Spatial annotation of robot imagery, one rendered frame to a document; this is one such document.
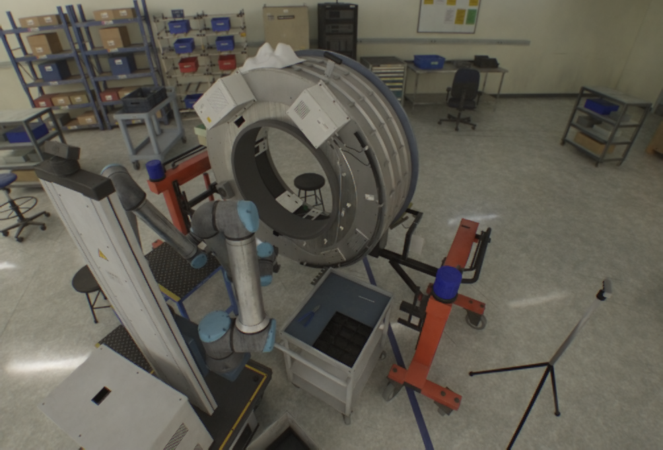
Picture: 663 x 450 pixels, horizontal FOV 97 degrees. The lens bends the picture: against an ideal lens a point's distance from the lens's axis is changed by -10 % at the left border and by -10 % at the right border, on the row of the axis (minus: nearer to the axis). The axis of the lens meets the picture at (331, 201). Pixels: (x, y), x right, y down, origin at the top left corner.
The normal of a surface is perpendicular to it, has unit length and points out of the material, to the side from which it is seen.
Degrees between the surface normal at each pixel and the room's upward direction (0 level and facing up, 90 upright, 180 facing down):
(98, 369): 0
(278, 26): 90
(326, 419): 0
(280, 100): 90
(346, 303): 0
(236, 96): 55
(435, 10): 90
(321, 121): 90
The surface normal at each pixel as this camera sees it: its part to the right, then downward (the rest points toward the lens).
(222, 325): -0.09, -0.82
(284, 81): -0.51, 0.49
